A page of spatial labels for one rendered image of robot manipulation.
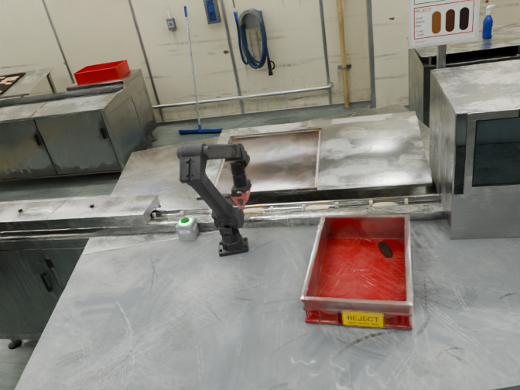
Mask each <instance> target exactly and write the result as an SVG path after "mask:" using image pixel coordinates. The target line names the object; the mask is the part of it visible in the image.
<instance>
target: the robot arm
mask: <svg viewBox="0 0 520 390"><path fill-rule="evenodd" d="M176 154H177V158H178V159H179V160H180V182H181V183H186V184H187V185H189V186H191V187H192V188H193V189H194V190H195V191H196V192H197V193H198V194H199V195H200V197H201V198H202V199H203V200H204V202H205V203H206V204H207V205H208V206H209V207H210V209H211V210H212V213H211V217H212V218H213V219H214V225H215V227H216V228H219V232H220V235H221V236H222V239H221V241H220V242H219V247H218V254H219V256H220V257H223V256H228V255H236V254H241V253H245V252H248V251H249V248H248V238H247V237H245V238H243V237H242V235H241V234H240V232H239V230H238V228H242V227H243V225H244V222H245V215H244V211H243V210H244V209H245V204H246V202H248V198H249V195H250V192H251V186H252V184H251V181H250V180H247V179H246V175H245V167H246V166H247V165H248V164H249V162H250V156H249V155H248V154H247V151H246V150H245V148H244V146H243V145H242V144H241V143H236V144H205V143H200V144H187V145H181V147H180V148H178V149H177V151H176ZM212 159H225V162H229V161H232V162H230V167H231V175H232V179H233V183H234V185H233V187H232V188H231V199H232V200H233V201H234V202H235V203H236V204H237V205H238V206H239V208H237V207H233V206H232V205H231V204H229V203H228V202H227V201H226V200H225V199H224V197H223V196H222V195H221V193H220V192H219V191H218V189H217V188H216V186H215V185H214V184H213V183H212V182H211V181H210V179H209V178H208V176H207V174H206V170H205V169H206V165H207V160H212ZM192 162H193V163H192ZM246 191H248V194H243V193H246ZM237 192H239V193H237ZM237 199H243V200H244V202H243V206H241V205H240V204H239V202H238V200H237Z"/></svg>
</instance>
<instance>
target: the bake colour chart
mask: <svg viewBox="0 0 520 390"><path fill-rule="evenodd" d="M408 10H409V49H414V48H420V47H426V46H438V45H444V44H451V43H462V42H468V41H475V40H477V39H478V26H479V13H480V0H408Z"/></svg>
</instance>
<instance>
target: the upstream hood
mask: <svg viewBox="0 0 520 390"><path fill-rule="evenodd" d="M160 207H161V205H160V202H159V197H158V194H154V195H141V196H130V197H106V198H94V199H83V200H58V201H47V202H34V203H22V204H0V232H4V231H35V230H52V229H68V228H99V227H116V226H132V225H147V223H148V222H149V220H150V218H151V217H150V214H151V213H152V211H153V210H154V208H156V209H158V208H160Z"/></svg>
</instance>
